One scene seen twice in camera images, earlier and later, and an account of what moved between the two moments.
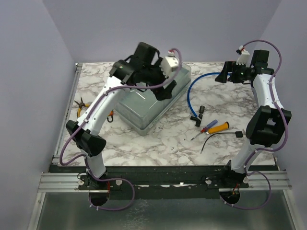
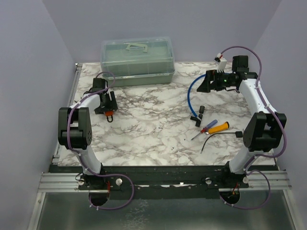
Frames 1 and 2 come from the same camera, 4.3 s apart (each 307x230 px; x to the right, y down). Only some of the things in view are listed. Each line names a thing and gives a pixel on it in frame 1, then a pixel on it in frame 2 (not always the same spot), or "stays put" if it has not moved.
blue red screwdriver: [205, 130] stays put
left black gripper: [162, 93] -> [110, 106]
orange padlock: [111, 114] stays put
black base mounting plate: [164, 181] stays put
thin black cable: [238, 134] stays put
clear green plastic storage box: [139, 110] -> [137, 61]
